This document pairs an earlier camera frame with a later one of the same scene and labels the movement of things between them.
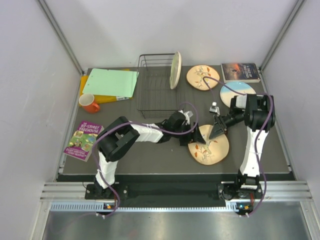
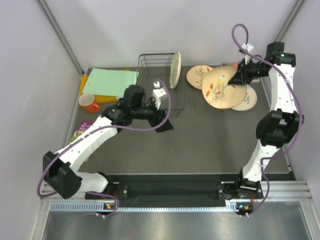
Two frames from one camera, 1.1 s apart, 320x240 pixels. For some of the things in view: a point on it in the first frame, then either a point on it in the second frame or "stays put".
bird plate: [195, 74] stays put
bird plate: [214, 151] -> [218, 92]
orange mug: [86, 101] stays put
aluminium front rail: [277, 190] stays put
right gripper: [219, 127] -> [243, 61]
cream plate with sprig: [175, 70] stays put
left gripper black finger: [198, 137] -> [166, 127]
